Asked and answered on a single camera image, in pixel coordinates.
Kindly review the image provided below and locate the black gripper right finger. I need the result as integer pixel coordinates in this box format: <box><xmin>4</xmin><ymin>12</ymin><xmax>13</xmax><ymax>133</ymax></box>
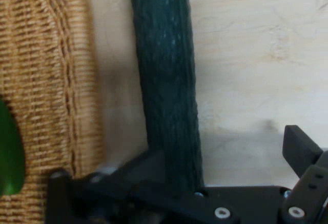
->
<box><xmin>279</xmin><ymin>125</ymin><xmax>328</xmax><ymax>224</ymax></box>

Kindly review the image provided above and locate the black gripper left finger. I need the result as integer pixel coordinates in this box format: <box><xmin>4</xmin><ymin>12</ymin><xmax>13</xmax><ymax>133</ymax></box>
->
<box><xmin>46</xmin><ymin>149</ymin><xmax>166</xmax><ymax>224</ymax></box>

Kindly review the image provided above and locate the green bell pepper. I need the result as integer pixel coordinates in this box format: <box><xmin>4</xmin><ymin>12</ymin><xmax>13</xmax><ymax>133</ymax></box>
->
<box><xmin>0</xmin><ymin>97</ymin><xmax>26</xmax><ymax>196</ymax></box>

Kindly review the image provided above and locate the dark green cucumber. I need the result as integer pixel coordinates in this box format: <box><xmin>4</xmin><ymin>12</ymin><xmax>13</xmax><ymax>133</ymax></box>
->
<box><xmin>127</xmin><ymin>0</ymin><xmax>206</xmax><ymax>195</ymax></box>

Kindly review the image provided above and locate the bamboo cutting board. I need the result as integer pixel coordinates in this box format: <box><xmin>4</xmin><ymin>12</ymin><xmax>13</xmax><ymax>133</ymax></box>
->
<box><xmin>86</xmin><ymin>0</ymin><xmax>328</xmax><ymax>191</ymax></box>

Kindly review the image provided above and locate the woven wicker basket with handles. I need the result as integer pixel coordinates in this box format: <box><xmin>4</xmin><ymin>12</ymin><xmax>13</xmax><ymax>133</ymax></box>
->
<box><xmin>0</xmin><ymin>0</ymin><xmax>106</xmax><ymax>224</ymax></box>

